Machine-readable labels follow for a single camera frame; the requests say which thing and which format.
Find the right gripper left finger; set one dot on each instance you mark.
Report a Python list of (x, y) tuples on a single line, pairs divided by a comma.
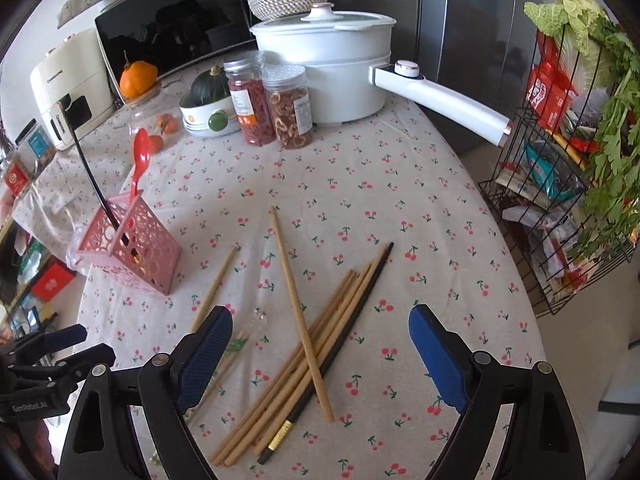
[(101, 442)]

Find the clear plastic bag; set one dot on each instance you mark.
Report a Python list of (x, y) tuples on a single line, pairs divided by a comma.
[(73, 259)]

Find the green kabocha squash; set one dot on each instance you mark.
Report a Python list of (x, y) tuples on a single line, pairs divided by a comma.
[(210, 86)]

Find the black microwave oven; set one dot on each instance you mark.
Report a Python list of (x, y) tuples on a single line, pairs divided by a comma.
[(170, 34)]

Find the jar of red berries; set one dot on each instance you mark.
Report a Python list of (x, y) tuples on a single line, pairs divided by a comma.
[(249, 98)]

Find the jar of dried fruit rings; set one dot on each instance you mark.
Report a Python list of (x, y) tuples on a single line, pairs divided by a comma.
[(289, 103)]

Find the grey refrigerator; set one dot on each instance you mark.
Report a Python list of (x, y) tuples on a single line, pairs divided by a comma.
[(480, 48)]

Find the red snack package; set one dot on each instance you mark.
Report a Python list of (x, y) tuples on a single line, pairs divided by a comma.
[(549, 90)]

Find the large orange fruit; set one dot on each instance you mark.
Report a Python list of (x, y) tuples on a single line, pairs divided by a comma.
[(136, 78)]

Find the white bowl green knob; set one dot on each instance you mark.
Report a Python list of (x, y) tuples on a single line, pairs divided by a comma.
[(211, 120)]

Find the blue label glass jar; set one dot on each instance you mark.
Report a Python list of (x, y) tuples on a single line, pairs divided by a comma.
[(36, 138)]

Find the glass jar with tangerines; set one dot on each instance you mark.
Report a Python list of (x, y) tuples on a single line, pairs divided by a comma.
[(157, 113)]

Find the white electric cooking pot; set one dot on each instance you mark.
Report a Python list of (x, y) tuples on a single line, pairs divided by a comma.
[(350, 71)]

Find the cream air fryer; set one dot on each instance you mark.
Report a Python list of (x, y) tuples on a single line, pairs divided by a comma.
[(72, 90)]

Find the green leafy vegetables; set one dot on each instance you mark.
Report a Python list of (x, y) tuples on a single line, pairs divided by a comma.
[(613, 204)]

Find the red box on floor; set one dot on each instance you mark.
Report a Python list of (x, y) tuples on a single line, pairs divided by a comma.
[(54, 278)]

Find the red plastic spoon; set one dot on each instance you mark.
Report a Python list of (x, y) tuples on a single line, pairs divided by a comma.
[(142, 158)]

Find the long wooden chopstick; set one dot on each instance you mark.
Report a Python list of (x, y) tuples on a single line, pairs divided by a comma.
[(305, 338)]

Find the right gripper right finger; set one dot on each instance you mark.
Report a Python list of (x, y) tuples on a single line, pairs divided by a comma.
[(541, 441)]

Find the pink perforated utensil holder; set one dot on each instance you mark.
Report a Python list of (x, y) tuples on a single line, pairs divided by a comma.
[(142, 254)]

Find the cherry print tablecloth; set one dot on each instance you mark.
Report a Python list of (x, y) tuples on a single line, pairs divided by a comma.
[(326, 209)]

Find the black chopstick gold band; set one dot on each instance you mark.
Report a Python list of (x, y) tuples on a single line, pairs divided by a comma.
[(94, 183)]

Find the black wire rack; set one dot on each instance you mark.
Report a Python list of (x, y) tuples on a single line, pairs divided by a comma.
[(536, 193)]

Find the red label glass jar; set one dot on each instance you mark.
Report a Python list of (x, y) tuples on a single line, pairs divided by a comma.
[(15, 175)]

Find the napa cabbage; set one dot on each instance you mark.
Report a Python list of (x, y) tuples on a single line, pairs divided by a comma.
[(571, 24)]

